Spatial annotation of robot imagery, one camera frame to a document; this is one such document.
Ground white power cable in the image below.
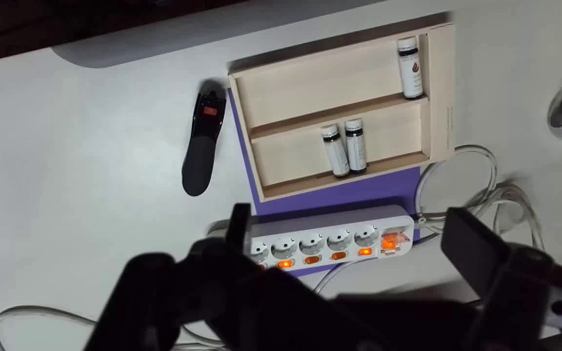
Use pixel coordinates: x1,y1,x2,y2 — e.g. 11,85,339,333
0,142,546,351

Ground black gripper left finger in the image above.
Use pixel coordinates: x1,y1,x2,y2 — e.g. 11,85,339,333
83,200,386,351

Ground white bottle in top compartment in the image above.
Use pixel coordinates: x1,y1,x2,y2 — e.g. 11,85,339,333
396,37,423,99

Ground wooden compartment box purple base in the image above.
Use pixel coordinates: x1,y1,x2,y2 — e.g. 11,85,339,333
228,11,454,214

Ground left white bottle black cap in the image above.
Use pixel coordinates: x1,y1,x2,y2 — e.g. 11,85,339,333
320,124,349,177

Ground right white bottle black cap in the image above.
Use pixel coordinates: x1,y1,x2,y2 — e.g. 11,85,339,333
343,118,366,173

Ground white bottle black cap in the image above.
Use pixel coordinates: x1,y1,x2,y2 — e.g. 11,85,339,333
343,118,366,173
320,124,349,177

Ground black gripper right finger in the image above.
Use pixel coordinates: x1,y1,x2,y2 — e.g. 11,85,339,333
441,206,562,351

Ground white power strip orange switches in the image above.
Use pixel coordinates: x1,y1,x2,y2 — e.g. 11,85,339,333
204,202,417,273

